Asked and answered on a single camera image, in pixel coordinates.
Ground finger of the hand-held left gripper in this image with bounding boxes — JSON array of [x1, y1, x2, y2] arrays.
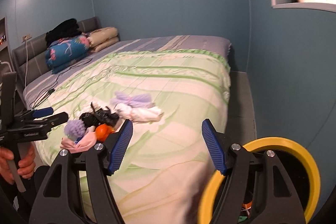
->
[[24, 107, 54, 119], [18, 112, 69, 130]]

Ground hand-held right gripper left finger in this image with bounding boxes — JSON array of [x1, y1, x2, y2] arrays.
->
[[28, 119, 133, 224]]

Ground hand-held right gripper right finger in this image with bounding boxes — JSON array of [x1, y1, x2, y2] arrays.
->
[[202, 119, 306, 224]]

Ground lavender fuzzy sock ball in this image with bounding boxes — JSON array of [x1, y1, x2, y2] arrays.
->
[[64, 120, 86, 140]]

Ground orange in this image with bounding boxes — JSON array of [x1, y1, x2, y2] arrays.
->
[[95, 124, 116, 142]]

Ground yellow rimmed black trash bin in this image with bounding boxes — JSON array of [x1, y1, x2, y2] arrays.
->
[[197, 137, 321, 224]]

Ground person's left hand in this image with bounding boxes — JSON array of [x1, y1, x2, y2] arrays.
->
[[0, 145, 36, 185]]

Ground pink cloth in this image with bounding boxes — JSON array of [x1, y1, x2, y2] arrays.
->
[[60, 127, 96, 154]]

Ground black plastic bag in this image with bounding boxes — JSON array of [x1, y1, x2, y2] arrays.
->
[[79, 102, 122, 128]]

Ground white socks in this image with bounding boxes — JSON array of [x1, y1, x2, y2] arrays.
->
[[115, 103, 165, 124]]

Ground bow shaped purple foam net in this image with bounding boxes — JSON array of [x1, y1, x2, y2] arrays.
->
[[110, 91, 155, 112]]

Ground grey upholstered headboard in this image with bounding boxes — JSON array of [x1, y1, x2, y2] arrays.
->
[[12, 17, 102, 98]]

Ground blue floral folded blanket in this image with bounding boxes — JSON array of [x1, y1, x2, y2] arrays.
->
[[45, 35, 93, 74]]

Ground green floral quilt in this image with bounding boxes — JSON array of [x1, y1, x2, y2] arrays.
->
[[35, 49, 231, 224]]

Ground black clothing pile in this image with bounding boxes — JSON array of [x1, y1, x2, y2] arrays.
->
[[45, 18, 81, 47]]

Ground beige folded blanket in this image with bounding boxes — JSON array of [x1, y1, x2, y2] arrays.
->
[[87, 27, 120, 53]]

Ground striped grey bedsheet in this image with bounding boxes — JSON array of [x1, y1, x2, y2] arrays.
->
[[22, 35, 232, 109]]

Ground white charging cable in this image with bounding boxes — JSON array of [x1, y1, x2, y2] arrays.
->
[[24, 38, 30, 88]]

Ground black cable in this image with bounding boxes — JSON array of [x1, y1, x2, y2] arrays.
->
[[28, 57, 93, 110]]

